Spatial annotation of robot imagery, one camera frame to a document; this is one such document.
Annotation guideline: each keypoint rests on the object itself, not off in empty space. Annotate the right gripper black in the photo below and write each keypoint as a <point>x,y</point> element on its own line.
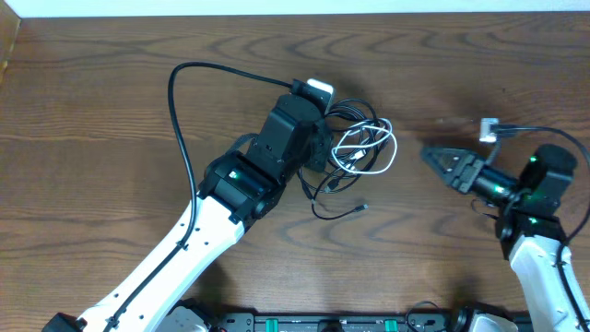
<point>466,173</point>

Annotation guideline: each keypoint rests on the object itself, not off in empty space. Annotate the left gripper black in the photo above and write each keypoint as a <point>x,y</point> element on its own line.
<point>324,142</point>

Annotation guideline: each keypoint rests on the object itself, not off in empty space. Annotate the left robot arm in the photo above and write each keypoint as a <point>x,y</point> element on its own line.
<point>238,189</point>

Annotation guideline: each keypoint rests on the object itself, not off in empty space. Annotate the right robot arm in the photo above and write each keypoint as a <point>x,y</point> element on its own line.
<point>493,187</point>

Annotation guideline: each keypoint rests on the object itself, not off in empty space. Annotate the wooden side panel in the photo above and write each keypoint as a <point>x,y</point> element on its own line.
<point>10,23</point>

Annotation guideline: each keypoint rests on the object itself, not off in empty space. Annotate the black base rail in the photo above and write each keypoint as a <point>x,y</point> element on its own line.
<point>415,321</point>

